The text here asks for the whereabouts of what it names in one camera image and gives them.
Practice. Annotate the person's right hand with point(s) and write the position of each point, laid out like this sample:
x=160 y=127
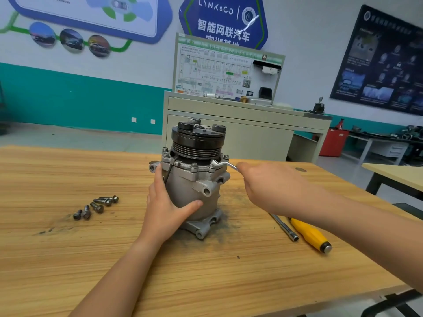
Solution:
x=277 y=188

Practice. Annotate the round photo wall decal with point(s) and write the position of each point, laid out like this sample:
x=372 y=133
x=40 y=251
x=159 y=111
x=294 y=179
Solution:
x=99 y=46
x=42 y=34
x=71 y=40

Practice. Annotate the beige workbench cabinet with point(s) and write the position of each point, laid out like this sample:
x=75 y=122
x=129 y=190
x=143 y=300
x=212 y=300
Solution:
x=264 y=128

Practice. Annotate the white wiring display board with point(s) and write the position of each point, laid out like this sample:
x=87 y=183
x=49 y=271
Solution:
x=208 y=69

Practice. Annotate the small black device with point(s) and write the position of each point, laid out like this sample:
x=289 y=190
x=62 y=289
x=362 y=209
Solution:
x=318 y=107

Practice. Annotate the silver L-shaped socket wrench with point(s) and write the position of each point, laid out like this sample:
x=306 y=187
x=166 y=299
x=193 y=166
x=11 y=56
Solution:
x=284 y=227

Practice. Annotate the blue rounded infographic panel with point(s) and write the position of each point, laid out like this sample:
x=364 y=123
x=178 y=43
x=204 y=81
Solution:
x=73 y=9

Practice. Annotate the black bench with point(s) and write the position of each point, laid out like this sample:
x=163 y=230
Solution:
x=410 y=209

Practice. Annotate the red cabinet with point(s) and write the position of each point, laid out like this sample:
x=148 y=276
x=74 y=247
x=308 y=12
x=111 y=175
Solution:
x=334 y=143

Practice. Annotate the person's left hand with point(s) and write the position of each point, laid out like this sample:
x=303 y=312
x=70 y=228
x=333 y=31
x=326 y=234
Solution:
x=162 y=218

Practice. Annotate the dark round table grommet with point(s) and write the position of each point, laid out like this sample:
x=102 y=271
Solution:
x=301 y=169

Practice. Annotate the silver combination wrench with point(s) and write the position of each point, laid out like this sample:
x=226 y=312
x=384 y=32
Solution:
x=231 y=165

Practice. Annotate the grey metal compressor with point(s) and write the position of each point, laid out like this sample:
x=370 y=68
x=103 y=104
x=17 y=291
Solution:
x=195 y=181

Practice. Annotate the person's right forearm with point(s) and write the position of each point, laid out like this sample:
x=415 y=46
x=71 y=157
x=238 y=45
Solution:
x=373 y=237

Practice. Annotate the wooden side table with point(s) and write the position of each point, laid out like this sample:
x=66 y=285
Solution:
x=396 y=175

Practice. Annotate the dark wall poster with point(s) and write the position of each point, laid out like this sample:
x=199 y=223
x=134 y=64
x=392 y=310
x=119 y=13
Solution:
x=380 y=62

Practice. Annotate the person's left forearm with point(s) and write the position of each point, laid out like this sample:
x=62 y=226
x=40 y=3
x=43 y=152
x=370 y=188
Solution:
x=112 y=287

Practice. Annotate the dark equipment pile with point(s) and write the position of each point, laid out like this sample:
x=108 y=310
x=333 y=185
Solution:
x=411 y=134

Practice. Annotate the blue hexagon wall sign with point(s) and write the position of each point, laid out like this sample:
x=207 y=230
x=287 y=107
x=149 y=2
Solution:
x=221 y=16

